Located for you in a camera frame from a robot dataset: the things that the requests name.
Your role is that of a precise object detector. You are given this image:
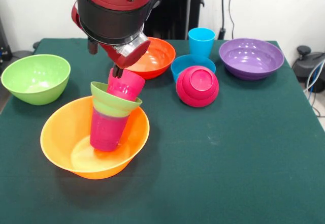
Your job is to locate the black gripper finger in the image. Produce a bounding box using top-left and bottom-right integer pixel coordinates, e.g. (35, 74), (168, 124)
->
(87, 39), (99, 55)
(111, 65), (125, 79)

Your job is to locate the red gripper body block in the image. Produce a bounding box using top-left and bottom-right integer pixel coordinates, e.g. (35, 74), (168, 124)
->
(71, 0), (152, 69)

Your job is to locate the pink cup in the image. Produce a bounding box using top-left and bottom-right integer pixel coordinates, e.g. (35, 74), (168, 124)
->
(106, 68), (146, 102)

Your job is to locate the small green bowl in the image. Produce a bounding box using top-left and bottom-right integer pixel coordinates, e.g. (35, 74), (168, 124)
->
(90, 81), (143, 119)

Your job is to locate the purple cup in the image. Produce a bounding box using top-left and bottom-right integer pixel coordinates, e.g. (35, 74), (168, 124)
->
(89, 107), (132, 152)

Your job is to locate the pink bowl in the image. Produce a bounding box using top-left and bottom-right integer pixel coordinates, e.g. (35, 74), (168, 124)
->
(175, 65), (220, 108)

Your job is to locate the large orange bowl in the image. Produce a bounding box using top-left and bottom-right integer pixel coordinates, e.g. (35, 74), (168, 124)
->
(40, 95), (150, 180)

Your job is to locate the red bowl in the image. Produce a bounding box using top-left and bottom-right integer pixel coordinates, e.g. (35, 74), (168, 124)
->
(124, 37), (176, 80)

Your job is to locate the blue bowl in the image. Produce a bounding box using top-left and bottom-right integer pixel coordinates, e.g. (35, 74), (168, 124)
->
(170, 54), (217, 82)

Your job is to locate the large green bowl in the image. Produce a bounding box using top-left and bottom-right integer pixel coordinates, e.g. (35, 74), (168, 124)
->
(1, 54), (71, 106)

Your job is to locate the blue cup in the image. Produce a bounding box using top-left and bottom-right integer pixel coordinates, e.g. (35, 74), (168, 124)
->
(187, 27), (216, 62)

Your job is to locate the black equipment box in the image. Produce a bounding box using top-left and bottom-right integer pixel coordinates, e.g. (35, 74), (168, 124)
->
(0, 18), (12, 62)

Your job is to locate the purple bowl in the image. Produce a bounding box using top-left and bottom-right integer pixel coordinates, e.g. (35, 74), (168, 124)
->
(219, 38), (285, 81)

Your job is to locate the dark green tablecloth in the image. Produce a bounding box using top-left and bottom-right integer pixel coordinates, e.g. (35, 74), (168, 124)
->
(0, 38), (325, 224)

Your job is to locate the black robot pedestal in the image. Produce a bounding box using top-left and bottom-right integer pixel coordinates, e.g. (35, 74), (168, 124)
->
(143, 0), (206, 41)

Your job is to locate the black cable with plug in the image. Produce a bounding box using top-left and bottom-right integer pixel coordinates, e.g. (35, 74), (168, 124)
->
(218, 0), (227, 41)

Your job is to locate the thin black wall cable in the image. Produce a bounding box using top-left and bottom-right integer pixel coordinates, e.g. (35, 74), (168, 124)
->
(228, 0), (244, 43)

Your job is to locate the blue white cable bundle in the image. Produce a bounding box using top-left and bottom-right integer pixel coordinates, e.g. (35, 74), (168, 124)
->
(303, 61), (325, 118)

